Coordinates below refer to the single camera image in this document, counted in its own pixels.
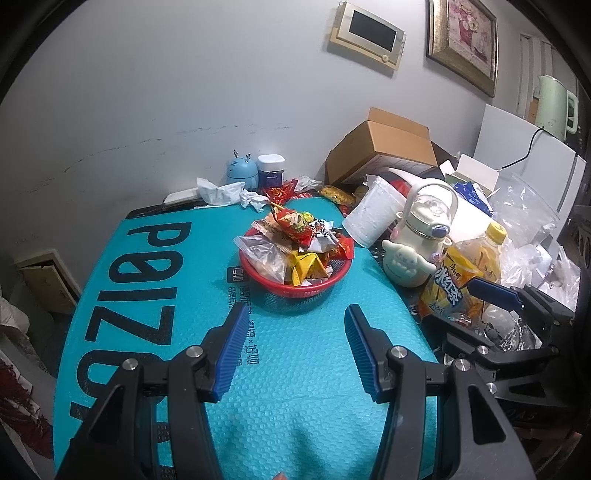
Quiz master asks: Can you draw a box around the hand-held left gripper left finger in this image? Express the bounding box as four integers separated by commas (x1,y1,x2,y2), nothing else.
54,302,251,480

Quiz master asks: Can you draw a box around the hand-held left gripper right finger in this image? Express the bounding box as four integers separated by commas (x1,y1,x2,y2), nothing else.
344,305,536,480

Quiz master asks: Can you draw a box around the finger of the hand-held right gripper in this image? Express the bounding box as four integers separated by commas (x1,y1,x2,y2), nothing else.
468,276,580,334
420,314,561,371

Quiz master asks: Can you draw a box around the red plastic basket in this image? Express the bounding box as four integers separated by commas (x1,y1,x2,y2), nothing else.
239,226,355,315

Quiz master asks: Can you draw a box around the clear bag of brown snacks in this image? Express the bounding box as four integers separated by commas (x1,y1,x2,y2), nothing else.
235,234,291,283

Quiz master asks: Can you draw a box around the red gold snack packet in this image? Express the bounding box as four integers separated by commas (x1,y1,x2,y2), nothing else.
330,233,354,261

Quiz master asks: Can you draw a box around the white silver snack packet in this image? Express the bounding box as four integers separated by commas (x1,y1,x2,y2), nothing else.
308,220,335,254

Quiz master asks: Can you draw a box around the brown orange snack packet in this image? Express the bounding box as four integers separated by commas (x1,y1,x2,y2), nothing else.
252,217,289,238

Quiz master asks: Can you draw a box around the red spicy snack packet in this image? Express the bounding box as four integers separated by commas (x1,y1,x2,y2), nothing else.
272,209,315,247

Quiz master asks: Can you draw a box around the clear plastic bottle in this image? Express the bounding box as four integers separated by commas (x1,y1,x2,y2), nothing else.
480,305,541,354

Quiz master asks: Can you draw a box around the yellow drink bottle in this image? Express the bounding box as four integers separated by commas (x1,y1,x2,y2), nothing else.
418,220,509,324

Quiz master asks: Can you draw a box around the teal printed mat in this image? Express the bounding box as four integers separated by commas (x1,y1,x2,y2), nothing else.
53,196,439,480

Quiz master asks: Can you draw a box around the cream character water bottle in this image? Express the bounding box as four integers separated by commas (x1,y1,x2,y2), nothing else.
381,181,459,289

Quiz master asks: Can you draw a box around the blue white packet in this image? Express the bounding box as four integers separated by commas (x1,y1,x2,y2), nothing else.
452,181,495,215

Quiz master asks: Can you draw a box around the small white open carton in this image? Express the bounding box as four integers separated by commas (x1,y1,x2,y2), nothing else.
438,154,502,197

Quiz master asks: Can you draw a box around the white padded envelope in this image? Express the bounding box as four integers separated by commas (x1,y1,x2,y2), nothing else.
342,174,407,247

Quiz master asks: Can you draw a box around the red white plastic bag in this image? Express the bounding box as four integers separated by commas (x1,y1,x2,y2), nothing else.
383,168,421,195

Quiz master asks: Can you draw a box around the white fridge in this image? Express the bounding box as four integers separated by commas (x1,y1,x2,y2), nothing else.
473,104,591,241

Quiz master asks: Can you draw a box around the crumpled white tissue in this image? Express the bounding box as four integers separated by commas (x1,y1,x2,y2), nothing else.
198,178,246,206
239,189,269,213

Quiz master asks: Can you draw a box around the yellow snack bag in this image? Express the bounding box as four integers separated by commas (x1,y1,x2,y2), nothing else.
321,185,356,206

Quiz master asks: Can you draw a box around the white flat box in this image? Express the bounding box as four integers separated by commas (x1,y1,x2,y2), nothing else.
163,187,201,206

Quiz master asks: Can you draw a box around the red candy packet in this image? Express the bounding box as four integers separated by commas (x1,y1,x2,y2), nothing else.
265,180,298,204

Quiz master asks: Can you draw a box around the blue deer humidifier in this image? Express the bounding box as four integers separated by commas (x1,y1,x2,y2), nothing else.
226,150,259,190

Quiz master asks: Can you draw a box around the open cardboard box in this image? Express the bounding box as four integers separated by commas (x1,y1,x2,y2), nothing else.
325,107,455,185

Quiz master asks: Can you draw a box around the white-lidded dark jar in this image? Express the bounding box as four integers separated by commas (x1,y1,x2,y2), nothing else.
257,154,286,192

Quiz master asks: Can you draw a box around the green electric kettle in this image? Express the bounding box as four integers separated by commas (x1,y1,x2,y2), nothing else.
534,75,579,141

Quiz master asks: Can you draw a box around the red patterned cloth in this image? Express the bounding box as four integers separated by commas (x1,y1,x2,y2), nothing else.
0,360,54,457

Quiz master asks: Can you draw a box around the white jacket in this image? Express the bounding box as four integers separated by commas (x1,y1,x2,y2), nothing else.
0,286,31,342

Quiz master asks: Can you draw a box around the white louvered door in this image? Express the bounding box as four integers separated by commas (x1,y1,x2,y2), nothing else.
517,32,555,121

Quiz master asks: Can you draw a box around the gold framed picture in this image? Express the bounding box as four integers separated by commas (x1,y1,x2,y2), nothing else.
426,0,499,97

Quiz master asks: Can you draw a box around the black power cable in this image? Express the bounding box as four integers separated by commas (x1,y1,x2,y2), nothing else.
501,124,546,171

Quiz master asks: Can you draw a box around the wooden wall vent panel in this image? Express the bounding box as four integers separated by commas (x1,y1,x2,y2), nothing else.
16,249,79,315

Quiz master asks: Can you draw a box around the wall intercom panel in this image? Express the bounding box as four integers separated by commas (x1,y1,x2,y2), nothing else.
329,1,407,71

